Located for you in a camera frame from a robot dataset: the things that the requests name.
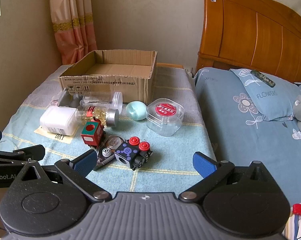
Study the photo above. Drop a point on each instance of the black toy block red buttons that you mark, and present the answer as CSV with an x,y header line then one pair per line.
x,y
130,153

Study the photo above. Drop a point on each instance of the blue floral bed sheet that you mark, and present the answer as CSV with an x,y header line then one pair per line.
x,y
228,130

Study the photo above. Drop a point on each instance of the brown cardboard box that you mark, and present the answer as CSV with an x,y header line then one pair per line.
x,y
103,86

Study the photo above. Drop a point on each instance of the mint green egg-shaped case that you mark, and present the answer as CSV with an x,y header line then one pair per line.
x,y
136,111

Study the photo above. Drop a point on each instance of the red toy train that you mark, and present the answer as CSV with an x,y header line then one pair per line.
x,y
91,132

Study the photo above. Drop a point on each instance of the white plastic container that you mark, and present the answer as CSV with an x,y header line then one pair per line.
x,y
56,120

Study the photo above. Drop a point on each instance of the clear bottle with gold capsules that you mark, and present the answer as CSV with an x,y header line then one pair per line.
x,y
95,113

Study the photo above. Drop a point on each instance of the pink and beige curtain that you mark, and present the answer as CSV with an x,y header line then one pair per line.
x,y
70,17

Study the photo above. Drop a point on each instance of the clear box with red label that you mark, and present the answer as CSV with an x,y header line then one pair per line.
x,y
165,116

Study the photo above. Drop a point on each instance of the grey plastic toy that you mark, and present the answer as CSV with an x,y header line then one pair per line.
x,y
65,98

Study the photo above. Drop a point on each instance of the printed white bag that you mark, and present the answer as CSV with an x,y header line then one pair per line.
x,y
300,227

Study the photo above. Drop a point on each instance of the dark patterned flat case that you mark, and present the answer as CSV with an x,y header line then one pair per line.
x,y
263,78

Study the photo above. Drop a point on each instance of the clear bottle with white lid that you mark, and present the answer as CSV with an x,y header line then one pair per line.
x,y
100,99

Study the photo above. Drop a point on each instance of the blue floral pillow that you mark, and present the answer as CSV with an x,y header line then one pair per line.
x,y
265,100

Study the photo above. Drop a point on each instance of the white wall socket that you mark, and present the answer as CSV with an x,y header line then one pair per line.
x,y
188,70

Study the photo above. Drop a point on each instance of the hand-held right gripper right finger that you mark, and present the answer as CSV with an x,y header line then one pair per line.
x,y
203,164

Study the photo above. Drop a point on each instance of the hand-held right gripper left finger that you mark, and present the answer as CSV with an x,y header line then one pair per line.
x,y
83,163

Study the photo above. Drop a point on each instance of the wooden bed headboard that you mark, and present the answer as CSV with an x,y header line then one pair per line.
x,y
253,30

